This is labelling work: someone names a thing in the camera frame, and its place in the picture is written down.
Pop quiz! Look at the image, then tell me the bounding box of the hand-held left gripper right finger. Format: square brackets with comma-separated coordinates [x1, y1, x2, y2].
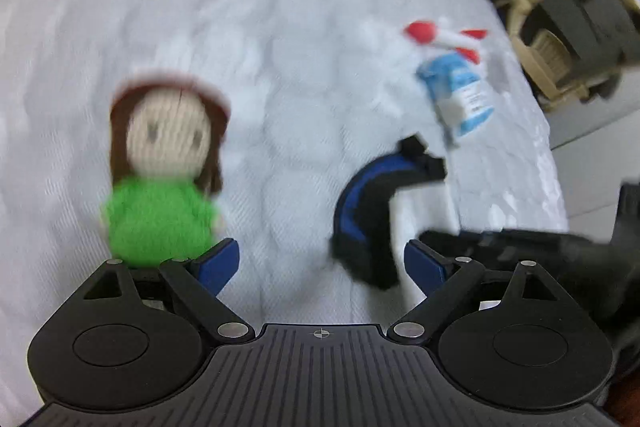
[387, 238, 562, 344]

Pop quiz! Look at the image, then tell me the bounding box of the blue white carton toy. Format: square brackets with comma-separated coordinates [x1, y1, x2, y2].
[416, 49, 496, 150]

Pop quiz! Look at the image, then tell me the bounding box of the red white rocket toy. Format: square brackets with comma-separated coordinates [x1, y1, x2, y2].
[404, 21, 488, 62]

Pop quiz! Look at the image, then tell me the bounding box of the crocheted doll green dress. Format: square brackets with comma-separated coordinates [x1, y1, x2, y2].
[100, 72, 233, 270]

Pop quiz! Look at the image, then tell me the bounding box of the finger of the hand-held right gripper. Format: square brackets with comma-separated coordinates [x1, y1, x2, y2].
[419, 228, 503, 260]

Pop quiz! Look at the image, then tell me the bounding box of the beige plastic chair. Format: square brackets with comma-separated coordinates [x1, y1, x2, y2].
[480, 0, 640, 114]

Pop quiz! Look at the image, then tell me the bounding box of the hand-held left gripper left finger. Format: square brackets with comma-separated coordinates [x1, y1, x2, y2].
[80, 238, 257, 344]

